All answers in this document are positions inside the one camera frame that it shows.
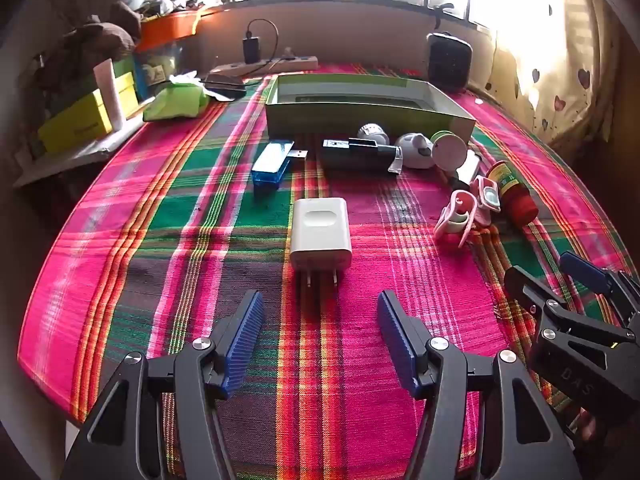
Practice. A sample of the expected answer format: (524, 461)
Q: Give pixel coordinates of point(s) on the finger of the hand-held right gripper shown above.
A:
(582, 266)
(560, 320)

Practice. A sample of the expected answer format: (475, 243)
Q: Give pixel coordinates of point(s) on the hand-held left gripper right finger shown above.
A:
(400, 345)

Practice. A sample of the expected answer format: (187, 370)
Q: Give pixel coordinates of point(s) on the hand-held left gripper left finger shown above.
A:
(245, 340)

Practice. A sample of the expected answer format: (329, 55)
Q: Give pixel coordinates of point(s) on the red capped bottle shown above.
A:
(515, 195)

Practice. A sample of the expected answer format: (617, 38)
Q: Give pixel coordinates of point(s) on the pink plastic clip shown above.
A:
(452, 220)
(487, 192)

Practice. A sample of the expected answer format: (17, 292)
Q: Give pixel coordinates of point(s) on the white wall charger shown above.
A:
(320, 230)

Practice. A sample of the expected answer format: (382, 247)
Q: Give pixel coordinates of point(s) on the green and white spool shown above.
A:
(450, 152)

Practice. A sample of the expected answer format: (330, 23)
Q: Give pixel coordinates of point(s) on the blue usb tester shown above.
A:
(270, 165)

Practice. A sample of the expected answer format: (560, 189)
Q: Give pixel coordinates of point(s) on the white round toy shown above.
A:
(412, 152)

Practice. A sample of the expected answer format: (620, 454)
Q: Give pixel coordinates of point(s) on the black device with clear cap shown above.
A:
(350, 157)

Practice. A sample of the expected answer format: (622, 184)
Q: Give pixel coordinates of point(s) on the small white jar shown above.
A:
(372, 135)

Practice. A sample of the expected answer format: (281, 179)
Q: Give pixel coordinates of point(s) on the green cardboard box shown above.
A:
(350, 120)

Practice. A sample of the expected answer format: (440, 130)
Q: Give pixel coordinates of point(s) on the plaid tablecloth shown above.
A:
(150, 260)

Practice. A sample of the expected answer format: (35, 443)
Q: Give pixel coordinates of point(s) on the heart print curtain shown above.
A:
(550, 50)

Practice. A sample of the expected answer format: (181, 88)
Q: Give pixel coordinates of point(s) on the dark fan heater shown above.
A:
(447, 62)

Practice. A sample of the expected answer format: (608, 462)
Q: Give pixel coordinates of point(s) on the green tissue pack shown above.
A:
(175, 102)

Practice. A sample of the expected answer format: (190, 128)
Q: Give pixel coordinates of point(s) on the white board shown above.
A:
(75, 157)

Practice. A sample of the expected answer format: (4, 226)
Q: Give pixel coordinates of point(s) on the black smartphone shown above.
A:
(225, 91)

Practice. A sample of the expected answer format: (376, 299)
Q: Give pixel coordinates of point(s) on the yellow green box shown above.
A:
(75, 125)

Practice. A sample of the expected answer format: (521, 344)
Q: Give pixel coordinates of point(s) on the white power strip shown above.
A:
(265, 66)

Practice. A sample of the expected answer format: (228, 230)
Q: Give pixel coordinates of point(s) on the white tube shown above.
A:
(112, 95)

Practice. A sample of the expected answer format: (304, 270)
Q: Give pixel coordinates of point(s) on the clear storage box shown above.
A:
(160, 70)

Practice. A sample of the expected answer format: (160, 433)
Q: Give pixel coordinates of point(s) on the white plug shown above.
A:
(288, 53)

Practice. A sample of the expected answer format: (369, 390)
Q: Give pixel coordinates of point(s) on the black charger adapter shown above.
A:
(251, 50)

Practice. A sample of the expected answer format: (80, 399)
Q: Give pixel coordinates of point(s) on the brown cloth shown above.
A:
(90, 45)

